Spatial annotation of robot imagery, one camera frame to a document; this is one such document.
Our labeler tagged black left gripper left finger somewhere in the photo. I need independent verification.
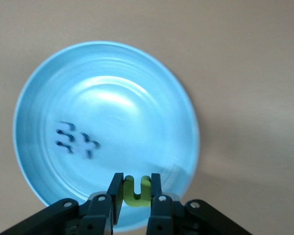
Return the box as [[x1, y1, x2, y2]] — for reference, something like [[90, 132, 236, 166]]
[[0, 173, 124, 235]]

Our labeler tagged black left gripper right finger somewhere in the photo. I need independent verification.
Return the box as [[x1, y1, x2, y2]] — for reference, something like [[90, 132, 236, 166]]
[[147, 173, 254, 235]]

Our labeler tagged green letter u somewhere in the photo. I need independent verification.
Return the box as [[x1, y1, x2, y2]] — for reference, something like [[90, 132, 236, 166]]
[[122, 175, 152, 208]]

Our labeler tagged blue plate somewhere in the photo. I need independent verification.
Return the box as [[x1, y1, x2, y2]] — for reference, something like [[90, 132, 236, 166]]
[[12, 41, 201, 234]]

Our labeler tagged brown table cover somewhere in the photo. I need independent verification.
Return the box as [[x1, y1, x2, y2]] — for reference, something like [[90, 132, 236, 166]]
[[0, 0, 294, 235]]

